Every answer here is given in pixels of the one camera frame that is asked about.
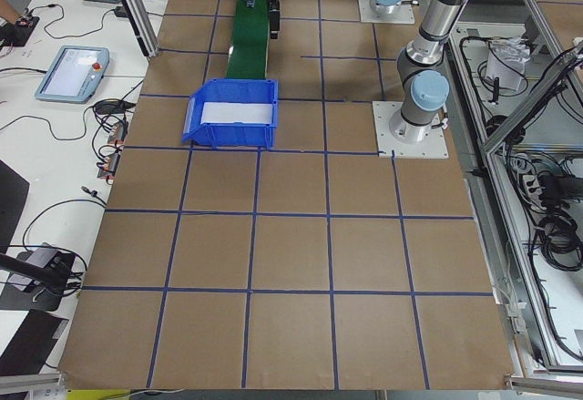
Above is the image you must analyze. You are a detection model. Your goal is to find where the aluminium frame post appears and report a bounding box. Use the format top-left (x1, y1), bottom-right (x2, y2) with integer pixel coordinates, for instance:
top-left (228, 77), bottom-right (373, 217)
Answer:
top-left (120, 0), bottom-right (159, 58)

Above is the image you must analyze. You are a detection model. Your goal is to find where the brown paper table cover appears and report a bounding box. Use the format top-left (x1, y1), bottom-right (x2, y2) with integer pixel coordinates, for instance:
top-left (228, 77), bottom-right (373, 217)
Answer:
top-left (59, 0), bottom-right (513, 390)

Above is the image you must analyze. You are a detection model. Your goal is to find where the white foam pad left bin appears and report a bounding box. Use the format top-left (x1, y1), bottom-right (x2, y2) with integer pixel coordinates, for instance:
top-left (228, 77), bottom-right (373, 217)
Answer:
top-left (200, 102), bottom-right (273, 124)

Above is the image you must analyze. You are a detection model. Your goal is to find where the near teach pendant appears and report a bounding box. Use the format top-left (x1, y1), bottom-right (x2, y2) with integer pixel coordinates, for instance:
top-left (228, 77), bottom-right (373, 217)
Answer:
top-left (35, 46), bottom-right (109, 104)

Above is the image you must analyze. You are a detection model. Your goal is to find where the black power adapter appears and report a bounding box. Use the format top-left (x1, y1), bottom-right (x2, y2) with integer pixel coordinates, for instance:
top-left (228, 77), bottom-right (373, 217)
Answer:
top-left (114, 5), bottom-right (128, 18)

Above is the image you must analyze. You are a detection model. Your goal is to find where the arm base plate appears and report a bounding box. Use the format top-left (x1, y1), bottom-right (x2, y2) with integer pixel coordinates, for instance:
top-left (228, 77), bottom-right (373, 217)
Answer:
top-left (358, 0), bottom-right (415, 26)
top-left (373, 101), bottom-right (449, 159)

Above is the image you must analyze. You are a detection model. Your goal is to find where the green conveyor belt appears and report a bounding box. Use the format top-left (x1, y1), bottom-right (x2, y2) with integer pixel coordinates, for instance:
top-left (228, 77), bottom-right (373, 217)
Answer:
top-left (226, 0), bottom-right (270, 79)

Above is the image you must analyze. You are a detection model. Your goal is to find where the left blue bin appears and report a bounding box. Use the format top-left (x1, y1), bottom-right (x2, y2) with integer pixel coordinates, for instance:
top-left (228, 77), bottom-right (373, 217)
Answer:
top-left (182, 78), bottom-right (279, 149)

